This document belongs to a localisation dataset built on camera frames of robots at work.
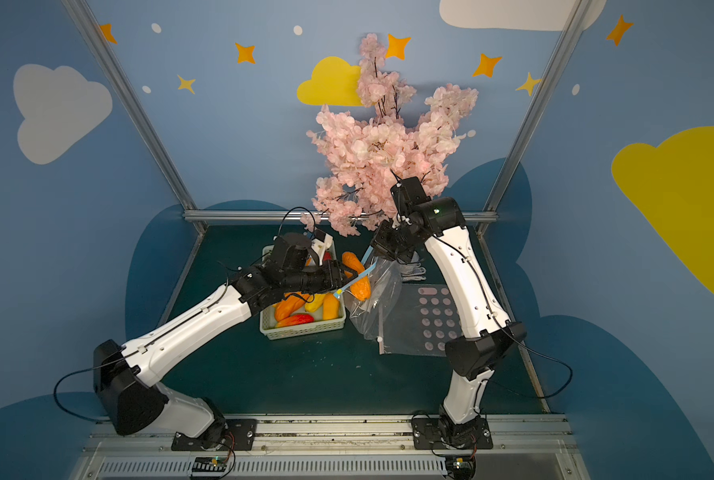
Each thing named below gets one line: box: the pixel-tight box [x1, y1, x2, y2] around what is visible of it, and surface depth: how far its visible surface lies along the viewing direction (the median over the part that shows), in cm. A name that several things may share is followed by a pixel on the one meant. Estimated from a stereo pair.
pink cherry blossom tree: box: [301, 33, 479, 237], surface depth 67 cm
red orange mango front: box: [276, 314, 315, 328], surface depth 92 cm
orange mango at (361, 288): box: [342, 252, 371, 302], surface depth 76 cm
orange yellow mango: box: [322, 292, 339, 320], surface depth 95 cm
